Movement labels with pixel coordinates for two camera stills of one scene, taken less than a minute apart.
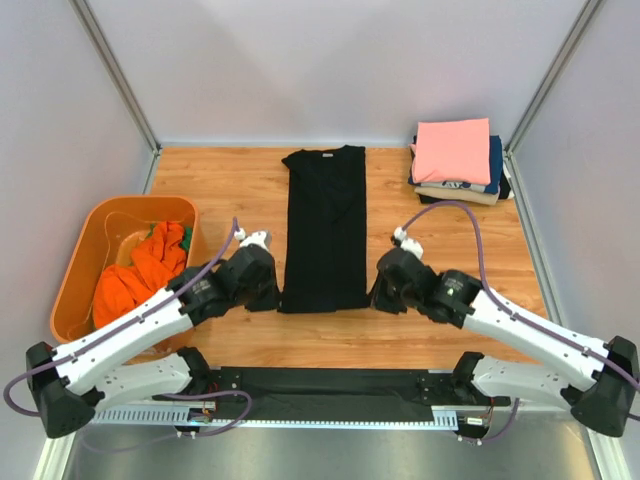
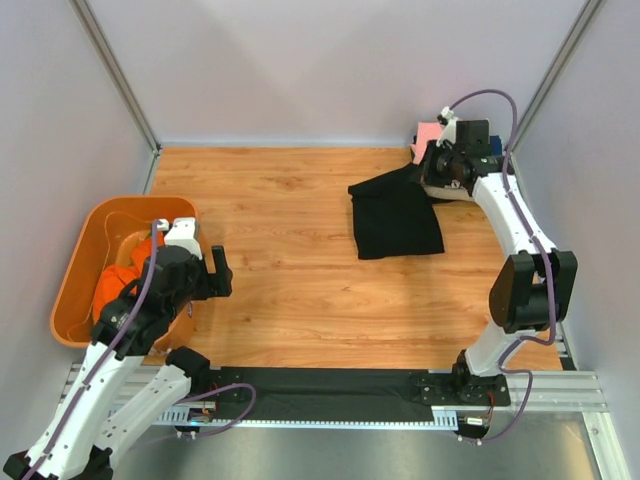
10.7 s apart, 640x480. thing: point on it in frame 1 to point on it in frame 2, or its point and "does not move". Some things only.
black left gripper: (272, 299) to (218, 282)
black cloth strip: (305, 393) does not move
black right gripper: (378, 301) to (429, 154)
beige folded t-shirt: (460, 194) does not move
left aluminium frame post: (94, 33) does not move
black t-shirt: (324, 264) to (394, 216)
